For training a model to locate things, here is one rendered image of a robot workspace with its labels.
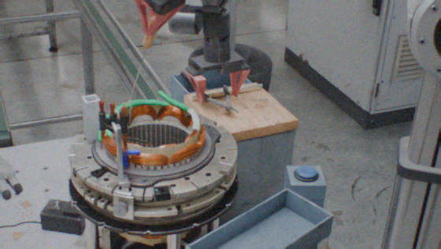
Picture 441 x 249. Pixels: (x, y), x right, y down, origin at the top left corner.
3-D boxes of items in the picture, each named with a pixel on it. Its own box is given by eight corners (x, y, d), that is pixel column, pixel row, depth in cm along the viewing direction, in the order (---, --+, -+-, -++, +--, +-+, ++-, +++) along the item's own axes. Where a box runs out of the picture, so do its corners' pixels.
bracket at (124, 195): (117, 209, 114) (116, 186, 111) (137, 213, 113) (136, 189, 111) (113, 216, 112) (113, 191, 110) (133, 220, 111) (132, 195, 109)
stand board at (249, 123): (183, 103, 151) (183, 94, 150) (255, 91, 158) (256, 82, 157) (220, 145, 135) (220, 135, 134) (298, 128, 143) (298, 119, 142)
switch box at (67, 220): (52, 213, 155) (50, 195, 152) (90, 220, 154) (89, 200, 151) (41, 229, 150) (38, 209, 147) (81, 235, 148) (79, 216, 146)
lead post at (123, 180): (120, 189, 111) (116, 130, 105) (116, 180, 113) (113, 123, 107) (130, 187, 112) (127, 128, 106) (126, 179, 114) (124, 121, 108)
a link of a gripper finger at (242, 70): (209, 94, 147) (207, 56, 143) (236, 88, 150) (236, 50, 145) (221, 106, 142) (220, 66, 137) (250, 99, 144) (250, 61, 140)
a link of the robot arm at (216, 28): (225, 12, 132) (232, 3, 136) (193, 9, 133) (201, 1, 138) (226, 44, 135) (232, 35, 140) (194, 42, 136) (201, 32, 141)
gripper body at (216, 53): (190, 65, 141) (188, 33, 138) (231, 57, 145) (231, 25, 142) (201, 76, 136) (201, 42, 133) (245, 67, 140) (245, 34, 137)
